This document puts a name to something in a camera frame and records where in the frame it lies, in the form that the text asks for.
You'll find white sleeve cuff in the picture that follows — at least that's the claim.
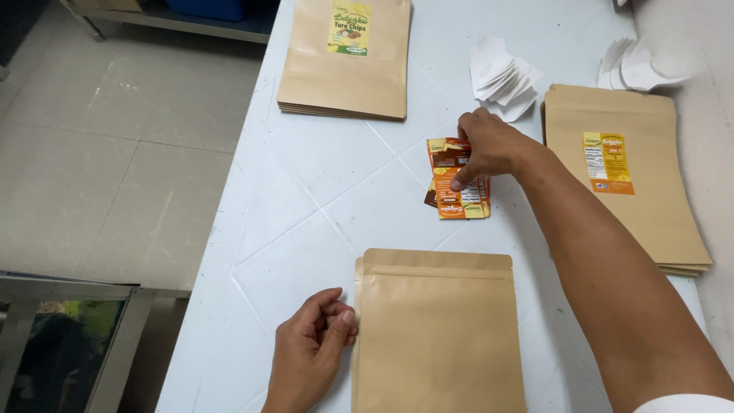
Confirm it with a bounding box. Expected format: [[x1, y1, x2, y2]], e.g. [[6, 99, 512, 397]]
[[633, 393, 734, 413]]

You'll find heap of white backing papers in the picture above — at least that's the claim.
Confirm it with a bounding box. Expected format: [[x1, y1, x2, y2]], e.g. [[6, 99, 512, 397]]
[[596, 37, 691, 93]]

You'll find plain kraft paper pouch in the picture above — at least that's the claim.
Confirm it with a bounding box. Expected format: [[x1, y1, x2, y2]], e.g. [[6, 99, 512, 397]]
[[351, 248, 527, 413]]

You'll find stack of orange-labelled kraft pouches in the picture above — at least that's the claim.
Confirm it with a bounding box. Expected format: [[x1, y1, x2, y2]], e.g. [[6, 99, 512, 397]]
[[541, 84, 713, 278]]

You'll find person's left hand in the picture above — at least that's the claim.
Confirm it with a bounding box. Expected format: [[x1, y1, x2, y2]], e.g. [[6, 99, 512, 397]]
[[275, 287, 359, 400]]

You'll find stack of green-labelled kraft pouches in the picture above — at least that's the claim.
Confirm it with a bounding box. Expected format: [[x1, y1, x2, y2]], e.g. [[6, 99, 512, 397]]
[[277, 0, 412, 122]]

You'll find person's right hand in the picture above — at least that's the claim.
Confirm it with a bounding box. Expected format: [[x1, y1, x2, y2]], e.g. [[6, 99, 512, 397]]
[[450, 107, 546, 192]]

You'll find pile of white backing papers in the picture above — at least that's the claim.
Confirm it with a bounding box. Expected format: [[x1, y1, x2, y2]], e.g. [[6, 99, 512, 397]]
[[469, 36, 544, 124]]

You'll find metal shelf with blue bin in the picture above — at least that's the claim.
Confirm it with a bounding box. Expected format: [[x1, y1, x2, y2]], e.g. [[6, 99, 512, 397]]
[[57, 0, 282, 45]]

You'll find pile of orange label stickers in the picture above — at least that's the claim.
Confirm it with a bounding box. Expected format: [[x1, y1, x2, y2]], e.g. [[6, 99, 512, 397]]
[[424, 137, 492, 220]]

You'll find metal frame glass cabinet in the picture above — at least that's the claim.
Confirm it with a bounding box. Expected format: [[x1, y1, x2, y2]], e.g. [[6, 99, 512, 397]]
[[0, 271, 158, 413]]

